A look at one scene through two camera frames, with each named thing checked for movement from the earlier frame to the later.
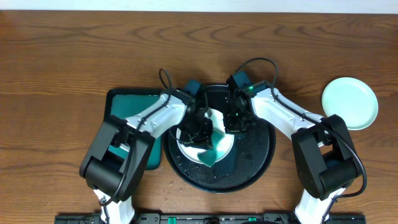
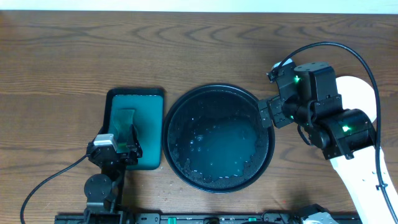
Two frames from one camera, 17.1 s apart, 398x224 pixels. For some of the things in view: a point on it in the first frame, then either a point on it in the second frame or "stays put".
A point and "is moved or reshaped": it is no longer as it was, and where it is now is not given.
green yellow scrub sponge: x=209 y=157 is moved or reshaped
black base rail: x=211 y=218 stays put
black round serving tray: x=252 y=155 stays put
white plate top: x=225 y=144 → x=358 y=94
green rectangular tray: x=124 y=102 stays put
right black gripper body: x=237 y=122 → x=277 y=111
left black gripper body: x=201 y=134 → x=123 y=154
